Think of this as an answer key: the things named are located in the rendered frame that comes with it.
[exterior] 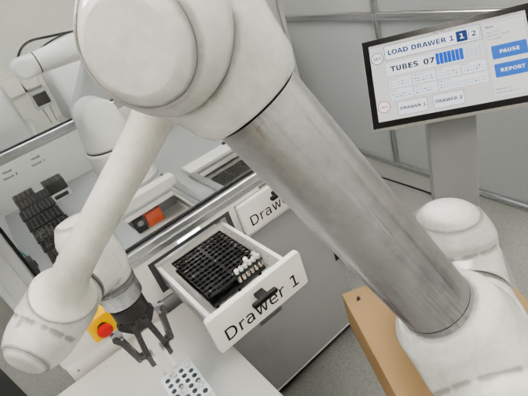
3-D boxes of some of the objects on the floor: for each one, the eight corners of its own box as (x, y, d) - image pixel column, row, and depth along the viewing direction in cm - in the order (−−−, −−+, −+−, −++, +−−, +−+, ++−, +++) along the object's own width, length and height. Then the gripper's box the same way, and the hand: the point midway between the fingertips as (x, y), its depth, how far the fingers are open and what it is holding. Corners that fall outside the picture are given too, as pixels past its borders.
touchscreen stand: (537, 339, 168) (554, 98, 115) (416, 343, 181) (383, 129, 129) (502, 254, 208) (503, 45, 155) (405, 262, 221) (377, 74, 169)
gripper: (148, 270, 95) (188, 339, 107) (86, 311, 90) (135, 379, 102) (161, 285, 90) (201, 356, 102) (95, 330, 84) (146, 399, 96)
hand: (163, 358), depth 100 cm, fingers closed
